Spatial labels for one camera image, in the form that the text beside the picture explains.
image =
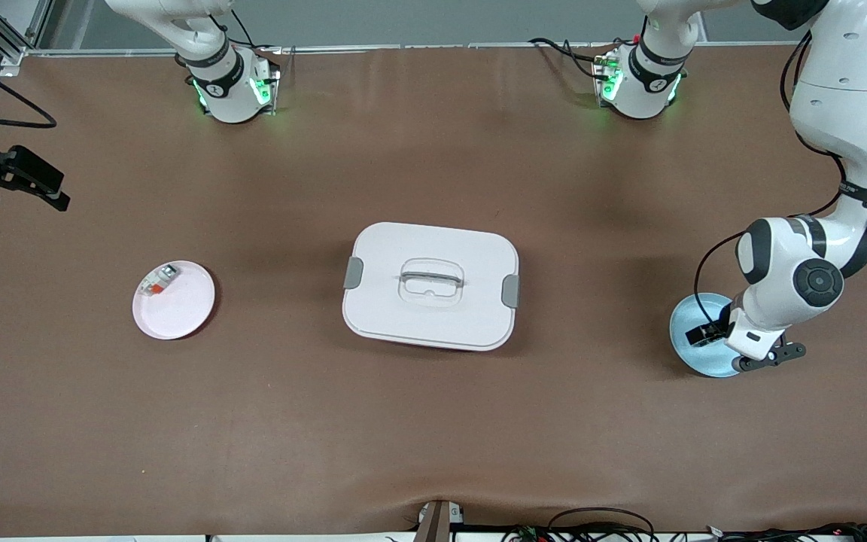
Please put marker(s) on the grey box latch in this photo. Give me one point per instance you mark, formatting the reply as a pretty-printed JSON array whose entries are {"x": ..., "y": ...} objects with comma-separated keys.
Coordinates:
[
  {"x": 354, "y": 272},
  {"x": 510, "y": 291}
]

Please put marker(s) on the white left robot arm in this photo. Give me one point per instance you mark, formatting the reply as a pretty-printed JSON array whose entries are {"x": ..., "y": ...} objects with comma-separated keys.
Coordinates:
[{"x": 847, "y": 98}]

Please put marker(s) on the light blue round plate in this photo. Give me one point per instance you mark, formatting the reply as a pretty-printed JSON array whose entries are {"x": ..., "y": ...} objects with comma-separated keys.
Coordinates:
[{"x": 693, "y": 355}]

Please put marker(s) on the metal camera stand bracket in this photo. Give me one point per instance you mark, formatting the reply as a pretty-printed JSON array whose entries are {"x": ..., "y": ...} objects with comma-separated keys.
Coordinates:
[{"x": 437, "y": 523}]

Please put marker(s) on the brown table mat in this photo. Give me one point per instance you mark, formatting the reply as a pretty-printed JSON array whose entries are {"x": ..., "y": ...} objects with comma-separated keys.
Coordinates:
[{"x": 433, "y": 421}]

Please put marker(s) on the pale pink round plate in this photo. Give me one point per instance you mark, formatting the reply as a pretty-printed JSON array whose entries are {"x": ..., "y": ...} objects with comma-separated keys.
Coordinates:
[{"x": 177, "y": 312}]

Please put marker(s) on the white red switch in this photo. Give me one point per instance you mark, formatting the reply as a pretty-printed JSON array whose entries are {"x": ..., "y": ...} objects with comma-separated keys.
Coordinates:
[{"x": 159, "y": 280}]

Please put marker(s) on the white lidded storage box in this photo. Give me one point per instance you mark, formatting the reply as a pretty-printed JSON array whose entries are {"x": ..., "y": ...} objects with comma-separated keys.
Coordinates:
[{"x": 433, "y": 324}]

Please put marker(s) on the aluminium frame post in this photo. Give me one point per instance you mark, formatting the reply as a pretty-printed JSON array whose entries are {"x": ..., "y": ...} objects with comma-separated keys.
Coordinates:
[{"x": 16, "y": 56}]

